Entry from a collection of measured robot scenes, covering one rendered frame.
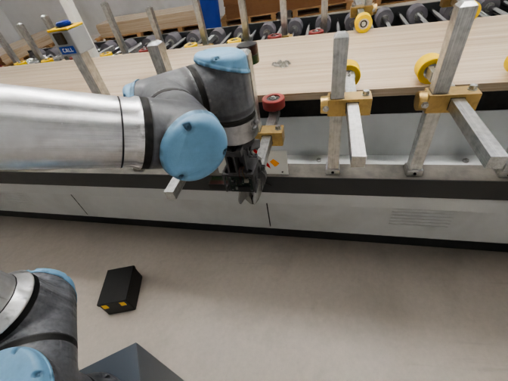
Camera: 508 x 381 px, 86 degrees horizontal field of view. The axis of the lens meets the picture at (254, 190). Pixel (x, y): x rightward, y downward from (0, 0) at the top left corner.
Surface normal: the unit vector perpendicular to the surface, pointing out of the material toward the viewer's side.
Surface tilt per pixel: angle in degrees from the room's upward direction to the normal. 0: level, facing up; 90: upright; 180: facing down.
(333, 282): 0
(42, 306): 83
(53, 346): 57
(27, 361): 5
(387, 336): 0
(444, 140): 90
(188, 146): 92
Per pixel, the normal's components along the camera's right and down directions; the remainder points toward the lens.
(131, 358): -0.14, -0.72
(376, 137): -0.19, 0.69
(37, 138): 0.51, 0.39
